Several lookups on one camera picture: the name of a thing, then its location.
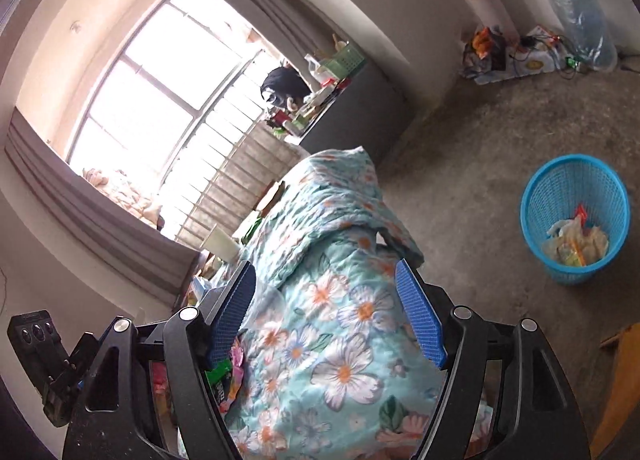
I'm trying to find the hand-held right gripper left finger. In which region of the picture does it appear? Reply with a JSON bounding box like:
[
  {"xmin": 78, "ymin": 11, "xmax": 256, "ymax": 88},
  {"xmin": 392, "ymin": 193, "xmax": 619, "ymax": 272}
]
[{"xmin": 60, "ymin": 260, "xmax": 258, "ymax": 460}]

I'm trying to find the large green snack packet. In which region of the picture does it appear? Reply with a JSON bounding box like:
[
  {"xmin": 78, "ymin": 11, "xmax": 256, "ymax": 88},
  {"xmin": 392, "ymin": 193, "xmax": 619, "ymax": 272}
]
[{"xmin": 204, "ymin": 359, "xmax": 236, "ymax": 403}]

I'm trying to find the floral blanket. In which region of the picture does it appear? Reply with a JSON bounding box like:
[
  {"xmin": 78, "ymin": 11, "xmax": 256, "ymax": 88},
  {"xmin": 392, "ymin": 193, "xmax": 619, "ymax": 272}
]
[{"xmin": 190, "ymin": 146, "xmax": 501, "ymax": 460}]

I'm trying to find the white plastic jug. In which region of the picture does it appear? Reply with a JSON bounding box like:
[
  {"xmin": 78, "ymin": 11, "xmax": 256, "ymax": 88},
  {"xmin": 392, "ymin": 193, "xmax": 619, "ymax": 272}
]
[{"xmin": 305, "ymin": 54, "xmax": 326, "ymax": 84}]

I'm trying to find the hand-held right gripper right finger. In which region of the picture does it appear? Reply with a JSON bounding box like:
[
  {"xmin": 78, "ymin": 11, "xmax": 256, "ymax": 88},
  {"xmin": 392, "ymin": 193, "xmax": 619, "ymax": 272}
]
[{"xmin": 394, "ymin": 259, "xmax": 591, "ymax": 460}]

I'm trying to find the grey curtain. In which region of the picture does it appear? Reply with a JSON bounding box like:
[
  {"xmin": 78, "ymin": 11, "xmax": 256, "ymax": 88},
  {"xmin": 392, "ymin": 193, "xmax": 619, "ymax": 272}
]
[
  {"xmin": 5, "ymin": 108, "xmax": 201, "ymax": 306},
  {"xmin": 135, "ymin": 0, "xmax": 321, "ymax": 61}
]

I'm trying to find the brown wooden board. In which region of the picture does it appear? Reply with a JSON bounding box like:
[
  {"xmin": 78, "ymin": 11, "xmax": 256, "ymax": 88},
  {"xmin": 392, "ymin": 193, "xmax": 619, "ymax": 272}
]
[{"xmin": 590, "ymin": 323, "xmax": 640, "ymax": 460}]

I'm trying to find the metal window railing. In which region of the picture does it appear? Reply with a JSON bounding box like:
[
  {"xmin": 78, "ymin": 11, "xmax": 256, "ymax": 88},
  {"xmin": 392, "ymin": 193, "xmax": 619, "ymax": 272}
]
[{"xmin": 175, "ymin": 48, "xmax": 311, "ymax": 251}]

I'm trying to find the small green plastic basket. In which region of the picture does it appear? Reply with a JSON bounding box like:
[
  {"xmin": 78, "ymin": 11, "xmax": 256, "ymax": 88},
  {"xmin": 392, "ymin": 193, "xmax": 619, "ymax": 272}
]
[{"xmin": 320, "ymin": 43, "xmax": 366, "ymax": 76}]

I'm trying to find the beige cloth bundle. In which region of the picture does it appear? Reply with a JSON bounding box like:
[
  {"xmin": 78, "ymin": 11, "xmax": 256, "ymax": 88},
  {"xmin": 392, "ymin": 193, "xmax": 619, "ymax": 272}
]
[{"xmin": 82, "ymin": 167, "xmax": 166, "ymax": 231}]

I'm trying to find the clear plastic bag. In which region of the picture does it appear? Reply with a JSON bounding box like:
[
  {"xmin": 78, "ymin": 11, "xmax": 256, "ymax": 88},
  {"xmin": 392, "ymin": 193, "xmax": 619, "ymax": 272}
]
[{"xmin": 542, "ymin": 220, "xmax": 583, "ymax": 261}]

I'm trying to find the white paper cup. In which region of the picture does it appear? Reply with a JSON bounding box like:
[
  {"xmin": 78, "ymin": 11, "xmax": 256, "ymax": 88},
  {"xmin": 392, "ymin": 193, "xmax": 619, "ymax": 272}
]
[{"xmin": 206, "ymin": 225, "xmax": 241, "ymax": 261}]

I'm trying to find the grey side table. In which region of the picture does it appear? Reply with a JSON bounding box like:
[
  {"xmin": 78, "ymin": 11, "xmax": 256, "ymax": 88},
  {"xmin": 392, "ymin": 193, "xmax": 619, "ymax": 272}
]
[{"xmin": 285, "ymin": 60, "xmax": 416, "ymax": 166}]

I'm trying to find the blue plastic basket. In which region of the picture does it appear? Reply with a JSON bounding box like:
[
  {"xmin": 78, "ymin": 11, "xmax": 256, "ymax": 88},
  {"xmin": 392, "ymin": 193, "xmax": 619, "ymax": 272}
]
[{"xmin": 520, "ymin": 154, "xmax": 631, "ymax": 286}]

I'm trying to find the clear water jug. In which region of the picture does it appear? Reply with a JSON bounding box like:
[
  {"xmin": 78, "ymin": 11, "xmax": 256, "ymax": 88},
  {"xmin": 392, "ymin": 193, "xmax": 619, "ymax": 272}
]
[{"xmin": 544, "ymin": 0, "xmax": 618, "ymax": 72}]

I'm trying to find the dark orange snack bag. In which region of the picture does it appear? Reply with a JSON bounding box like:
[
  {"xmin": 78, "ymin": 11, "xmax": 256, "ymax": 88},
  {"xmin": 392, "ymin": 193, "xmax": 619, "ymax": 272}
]
[{"xmin": 470, "ymin": 26, "xmax": 493, "ymax": 58}]

